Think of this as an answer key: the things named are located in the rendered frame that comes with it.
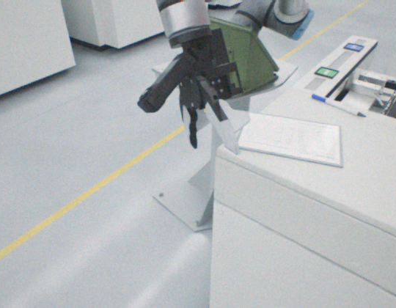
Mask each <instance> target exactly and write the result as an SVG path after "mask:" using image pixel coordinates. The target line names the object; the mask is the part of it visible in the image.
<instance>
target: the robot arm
mask: <svg viewBox="0 0 396 308"><path fill-rule="evenodd" d="M155 1H156V4H157V7H158V11H159V13H160V16H161V20H162V24H163V26H164V31H165V32H166V37H167V38H169V40H168V41H169V46H170V48H183V52H181V53H180V54H178V55H177V56H176V57H175V58H174V59H173V60H172V61H171V62H170V63H169V65H168V66H167V67H166V69H165V70H163V71H162V73H161V74H160V76H159V77H158V78H157V79H156V80H155V82H154V83H153V84H152V86H151V87H148V88H147V89H146V90H145V91H144V92H143V93H142V95H141V96H140V97H139V100H138V101H137V106H138V107H139V108H141V109H142V110H143V111H144V112H145V113H147V114H148V113H156V112H157V111H158V110H159V109H160V108H161V107H162V106H163V105H164V103H165V102H166V99H167V98H168V97H169V95H170V94H172V92H173V91H174V90H175V88H176V87H177V86H178V85H179V90H180V96H179V102H180V111H181V115H182V119H183V121H184V126H185V130H186V136H187V139H188V143H189V144H190V145H191V146H192V147H193V148H194V149H197V131H199V130H201V129H202V128H204V127H205V126H206V125H208V124H209V123H210V122H211V123H213V124H214V126H215V127H216V130H217V132H218V135H219V136H220V137H221V138H222V140H223V144H224V147H225V148H227V149H228V150H229V151H231V152H232V153H235V154H236V155H237V154H239V153H241V152H240V149H239V146H238V140H237V138H236V136H235V133H237V132H238V131H239V130H240V129H242V127H244V126H245V125H246V124H248V123H249V122H250V120H251V118H250V116H249V114H248V113H247V112H246V111H237V110H233V109H231V108H230V106H229V105H228V103H227V102H226V101H225V100H226V99H228V98H231V97H232V95H237V94H239V93H243V88H242V85H241V80H240V76H239V73H238V68H237V65H236V62H233V63H230V61H229V57H228V54H227V49H226V46H225V43H224V38H223V34H222V31H221V28H217V29H211V28H208V27H209V26H210V18H209V15H208V11H207V7H206V4H205V2H206V3H208V2H212V1H218V0H155ZM313 15H314V11H313V10H312V9H311V8H309V2H308V0H243V1H242V3H241V5H240V7H239V8H238V10H237V12H235V14H234V15H233V17H232V18H231V19H230V20H229V22H232V23H236V24H240V25H242V26H246V27H249V28H251V29H253V30H254V31H255V33H256V34H257V36H258V34H259V32H260V31H261V29H262V28H263V27H265V28H267V29H270V30H271V31H273V32H277V33H279V34H282V35H284V36H286V37H288V39H292V40H298V39H299V38H300V37H301V36H302V35H303V34H304V32H305V31H306V29H307V27H308V25H309V24H310V22H311V20H312V19H313ZM232 71H235V73H236V76H237V80H238V85H239V87H235V83H233V84H231V83H230V74H229V72H232ZM204 109H205V110H206V113H205V112H204Z"/></svg>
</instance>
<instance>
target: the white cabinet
mask: <svg viewBox="0 0 396 308"><path fill-rule="evenodd" d="M210 308H396V294H395V293H393V292H391V291H390V290H387V289H386V288H382V287H380V286H379V285H377V284H376V283H374V282H371V281H370V280H368V279H366V278H364V277H363V276H361V275H359V274H357V273H356V272H352V271H350V270H348V269H347V268H344V267H343V266H342V265H340V264H338V263H336V262H334V261H332V260H330V259H329V258H327V257H324V256H322V255H320V254H318V253H317V252H314V251H312V250H311V249H308V248H307V247H305V246H304V245H302V244H300V243H298V242H296V241H295V240H293V239H291V238H287V237H285V236H284V235H282V234H280V233H279V232H277V231H275V230H273V229H271V228H270V227H267V226H265V225H264V224H261V223H260V222H258V221H256V220H254V219H253V218H251V217H249V216H246V215H244V214H242V213H240V212H238V211H236V210H235V209H233V208H231V207H229V206H227V205H225V204H223V203H222V202H220V201H218V200H217V199H215V200H214V209H213V244H212V262H211V280H210Z"/></svg>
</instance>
